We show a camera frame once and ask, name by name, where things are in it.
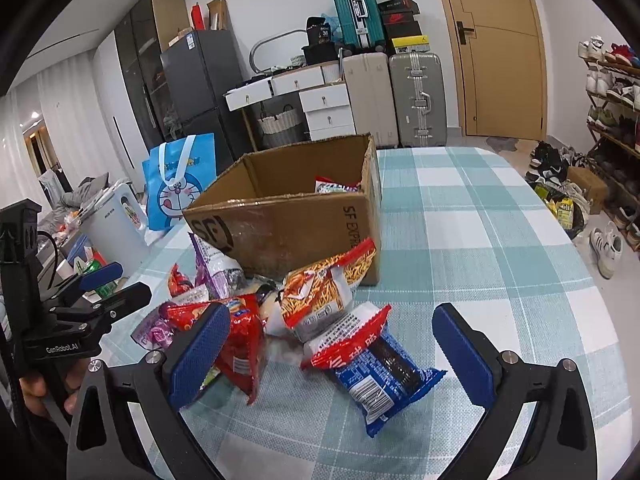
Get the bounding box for blue cookie snack pack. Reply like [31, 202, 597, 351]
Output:
[332, 326, 446, 438]

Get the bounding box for woven laundry basket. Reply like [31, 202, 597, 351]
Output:
[258, 104, 306, 148]

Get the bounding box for orange noodle snack bag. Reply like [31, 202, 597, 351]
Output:
[280, 237, 376, 342]

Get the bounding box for blue Doraemon tote bag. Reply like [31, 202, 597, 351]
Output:
[142, 133, 217, 231]

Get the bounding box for red chip bag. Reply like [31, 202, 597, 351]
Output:
[160, 294, 266, 405]

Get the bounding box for wooden shoe rack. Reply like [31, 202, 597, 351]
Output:
[577, 35, 639, 252]

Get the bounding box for person's left hand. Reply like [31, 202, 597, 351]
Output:
[20, 359, 90, 418]

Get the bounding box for red pie snack bag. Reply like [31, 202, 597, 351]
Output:
[167, 263, 194, 298]

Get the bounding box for dark glass cabinet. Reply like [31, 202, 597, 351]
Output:
[114, 0, 190, 150]

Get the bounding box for white drawer desk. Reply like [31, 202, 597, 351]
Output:
[224, 61, 356, 148]

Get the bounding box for teal suitcase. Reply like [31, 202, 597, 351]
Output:
[333, 0, 386, 52]

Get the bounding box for brown SF cardboard box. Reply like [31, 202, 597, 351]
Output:
[183, 134, 382, 280]

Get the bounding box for white red snack bag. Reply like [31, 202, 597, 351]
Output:
[314, 177, 360, 194]

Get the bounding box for black refrigerator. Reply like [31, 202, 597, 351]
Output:
[160, 30, 253, 172]

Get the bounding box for small cardboard box on floor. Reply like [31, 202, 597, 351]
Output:
[567, 166, 608, 214]

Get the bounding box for purple candy bag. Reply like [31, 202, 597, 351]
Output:
[131, 233, 245, 350]

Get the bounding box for wooden door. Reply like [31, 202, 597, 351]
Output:
[442, 0, 547, 141]

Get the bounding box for silver grey suitcase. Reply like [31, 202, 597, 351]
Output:
[390, 52, 447, 148]

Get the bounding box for stacked shoe boxes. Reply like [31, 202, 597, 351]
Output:
[378, 0, 431, 56]

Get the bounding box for small white red snack pack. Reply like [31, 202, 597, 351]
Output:
[300, 301, 393, 370]

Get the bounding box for beige suitcase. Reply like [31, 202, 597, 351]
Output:
[343, 52, 399, 148]

